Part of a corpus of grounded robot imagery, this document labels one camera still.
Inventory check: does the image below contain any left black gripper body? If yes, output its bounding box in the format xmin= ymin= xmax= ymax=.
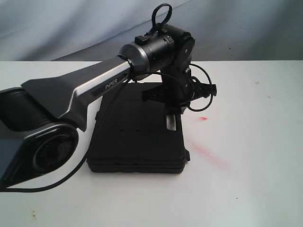
xmin=142 ymin=63 xmax=217 ymax=113

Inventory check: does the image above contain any black plastic tool case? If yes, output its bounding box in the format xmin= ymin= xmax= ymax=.
xmin=87 ymin=82 xmax=190 ymax=174

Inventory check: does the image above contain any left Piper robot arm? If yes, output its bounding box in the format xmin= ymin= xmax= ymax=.
xmin=0 ymin=23 xmax=217 ymax=192

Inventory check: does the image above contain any grey backdrop cloth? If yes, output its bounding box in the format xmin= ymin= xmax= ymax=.
xmin=0 ymin=0 xmax=303 ymax=61

